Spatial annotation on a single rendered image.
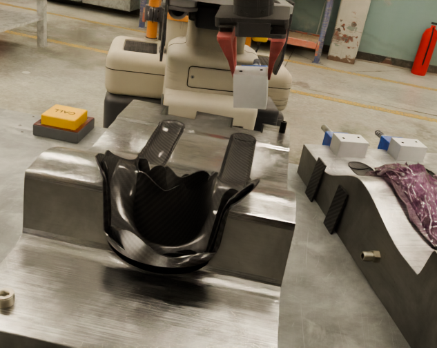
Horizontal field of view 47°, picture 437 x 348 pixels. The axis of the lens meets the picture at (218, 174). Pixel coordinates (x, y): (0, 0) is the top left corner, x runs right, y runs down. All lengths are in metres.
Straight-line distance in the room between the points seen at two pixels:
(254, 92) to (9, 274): 0.44
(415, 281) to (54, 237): 0.37
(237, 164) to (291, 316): 0.22
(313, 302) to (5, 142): 0.55
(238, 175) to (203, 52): 0.59
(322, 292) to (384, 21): 5.61
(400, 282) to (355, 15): 5.31
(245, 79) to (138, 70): 0.73
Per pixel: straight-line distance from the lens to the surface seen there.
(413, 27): 6.18
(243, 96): 0.77
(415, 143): 0.93
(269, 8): 0.74
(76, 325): 0.45
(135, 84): 1.47
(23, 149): 0.87
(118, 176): 0.55
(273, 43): 0.73
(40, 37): 4.73
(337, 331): 0.58
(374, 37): 6.16
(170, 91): 1.20
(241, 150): 0.73
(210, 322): 0.46
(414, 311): 0.59
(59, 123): 0.90
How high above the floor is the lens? 1.17
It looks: 26 degrees down
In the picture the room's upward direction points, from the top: 9 degrees clockwise
